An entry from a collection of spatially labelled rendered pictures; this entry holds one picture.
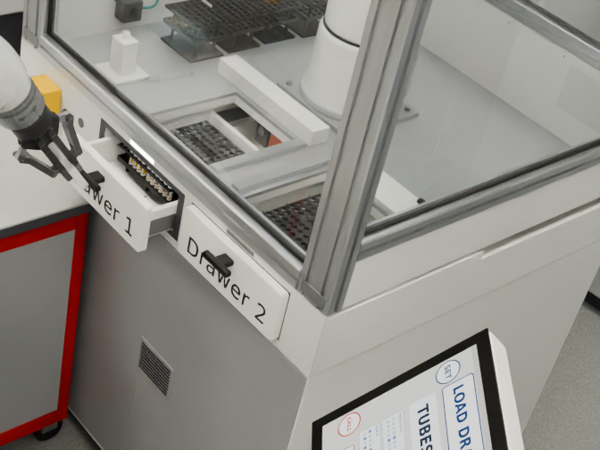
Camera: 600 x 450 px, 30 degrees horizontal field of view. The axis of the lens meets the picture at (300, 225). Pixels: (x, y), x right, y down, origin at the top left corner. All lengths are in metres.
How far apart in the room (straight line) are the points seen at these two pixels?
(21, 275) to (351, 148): 0.92
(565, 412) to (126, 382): 1.38
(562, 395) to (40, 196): 1.73
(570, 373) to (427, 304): 1.41
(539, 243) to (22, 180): 1.08
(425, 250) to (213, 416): 0.59
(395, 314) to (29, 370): 0.93
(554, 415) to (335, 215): 1.66
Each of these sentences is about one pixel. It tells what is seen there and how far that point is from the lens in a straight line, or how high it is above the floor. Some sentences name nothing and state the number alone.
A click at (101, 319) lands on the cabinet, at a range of 2.55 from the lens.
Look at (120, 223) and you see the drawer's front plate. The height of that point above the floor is 0.84.
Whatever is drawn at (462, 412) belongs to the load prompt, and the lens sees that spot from 1.50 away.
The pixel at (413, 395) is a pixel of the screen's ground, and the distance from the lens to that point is 1.57.
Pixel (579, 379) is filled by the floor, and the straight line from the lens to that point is 3.49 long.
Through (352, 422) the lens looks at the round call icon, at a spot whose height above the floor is 1.02.
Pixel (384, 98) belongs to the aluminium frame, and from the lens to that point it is 1.65.
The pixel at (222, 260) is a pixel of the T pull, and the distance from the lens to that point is 2.01.
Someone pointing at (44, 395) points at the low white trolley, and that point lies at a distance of 2.71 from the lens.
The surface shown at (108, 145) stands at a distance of 2.32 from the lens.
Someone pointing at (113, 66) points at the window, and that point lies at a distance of 2.26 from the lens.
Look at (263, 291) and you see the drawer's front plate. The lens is 1.97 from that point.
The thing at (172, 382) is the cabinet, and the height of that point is 0.48.
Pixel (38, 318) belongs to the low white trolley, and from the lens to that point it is 2.52.
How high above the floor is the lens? 2.16
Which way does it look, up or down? 36 degrees down
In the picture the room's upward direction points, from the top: 14 degrees clockwise
